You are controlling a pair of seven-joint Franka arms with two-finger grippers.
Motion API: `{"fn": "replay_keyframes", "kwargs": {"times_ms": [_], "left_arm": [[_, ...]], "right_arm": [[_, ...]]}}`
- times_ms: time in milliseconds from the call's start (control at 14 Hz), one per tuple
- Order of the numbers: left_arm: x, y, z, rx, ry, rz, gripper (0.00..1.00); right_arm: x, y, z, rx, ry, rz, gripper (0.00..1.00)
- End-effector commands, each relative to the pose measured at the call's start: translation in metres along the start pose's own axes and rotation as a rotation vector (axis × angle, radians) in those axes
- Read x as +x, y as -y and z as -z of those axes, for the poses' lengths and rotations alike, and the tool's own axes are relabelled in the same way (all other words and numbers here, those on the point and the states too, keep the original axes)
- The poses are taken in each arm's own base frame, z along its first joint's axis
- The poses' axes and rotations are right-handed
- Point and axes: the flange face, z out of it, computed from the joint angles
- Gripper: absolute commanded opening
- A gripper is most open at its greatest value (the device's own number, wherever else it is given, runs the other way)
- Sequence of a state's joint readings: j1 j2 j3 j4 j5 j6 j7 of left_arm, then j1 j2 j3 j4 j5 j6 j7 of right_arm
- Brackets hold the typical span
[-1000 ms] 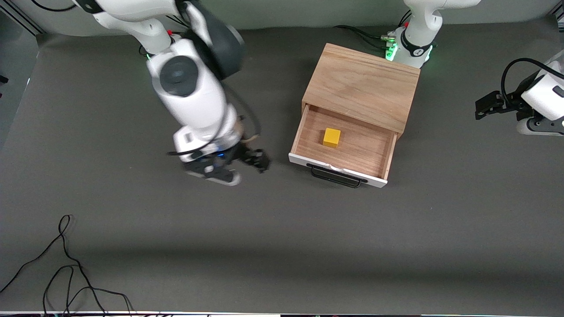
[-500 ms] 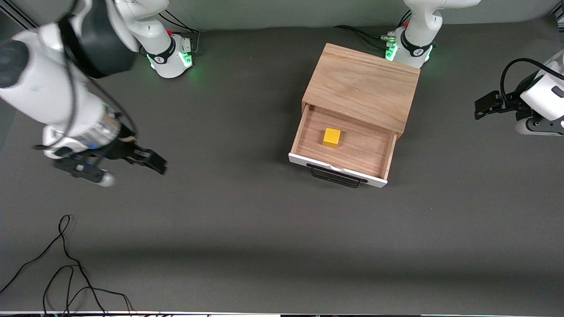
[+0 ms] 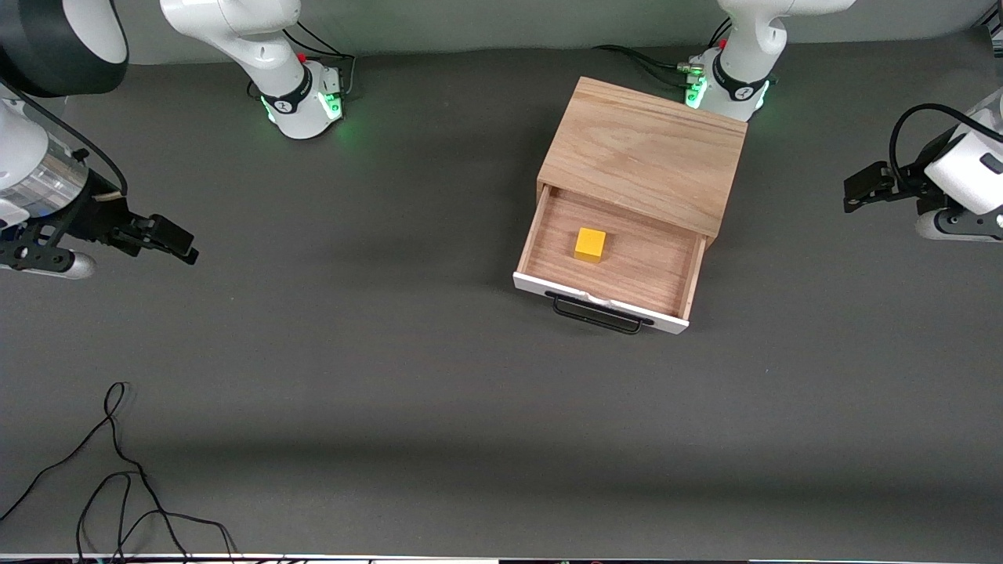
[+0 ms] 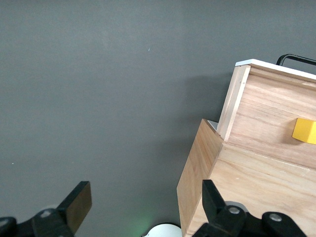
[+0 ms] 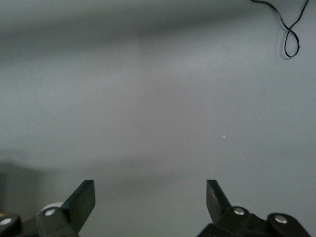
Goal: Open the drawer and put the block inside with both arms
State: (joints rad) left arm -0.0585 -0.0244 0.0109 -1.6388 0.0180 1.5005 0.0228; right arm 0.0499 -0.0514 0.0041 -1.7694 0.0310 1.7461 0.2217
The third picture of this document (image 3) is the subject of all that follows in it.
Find wooden drawer with white face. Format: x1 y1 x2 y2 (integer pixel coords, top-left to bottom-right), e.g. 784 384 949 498
513 184 708 335

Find yellow cube block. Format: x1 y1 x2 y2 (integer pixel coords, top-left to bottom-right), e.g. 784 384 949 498
574 227 608 264

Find black metal drawer handle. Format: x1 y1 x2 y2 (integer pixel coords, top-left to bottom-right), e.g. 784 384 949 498
546 291 655 335

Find light wooden drawer cabinet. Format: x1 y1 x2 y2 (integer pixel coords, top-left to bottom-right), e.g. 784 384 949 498
536 76 748 250

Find black right arm wrist cable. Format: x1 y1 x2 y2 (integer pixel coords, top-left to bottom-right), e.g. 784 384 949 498
0 78 128 197

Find thin black loose cable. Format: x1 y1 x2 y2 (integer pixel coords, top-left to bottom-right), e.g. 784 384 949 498
0 381 240 564

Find aluminium frame rail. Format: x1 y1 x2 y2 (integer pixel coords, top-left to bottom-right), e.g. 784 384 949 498
979 4 1003 52

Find black right arm base cables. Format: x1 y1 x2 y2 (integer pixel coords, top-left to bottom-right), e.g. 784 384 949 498
284 14 358 99

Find black arm base cables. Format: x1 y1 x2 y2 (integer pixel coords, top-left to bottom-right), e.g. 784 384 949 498
593 20 733 89
284 14 358 99

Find black left arm base cables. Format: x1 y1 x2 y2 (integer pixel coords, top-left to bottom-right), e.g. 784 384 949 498
593 20 733 89

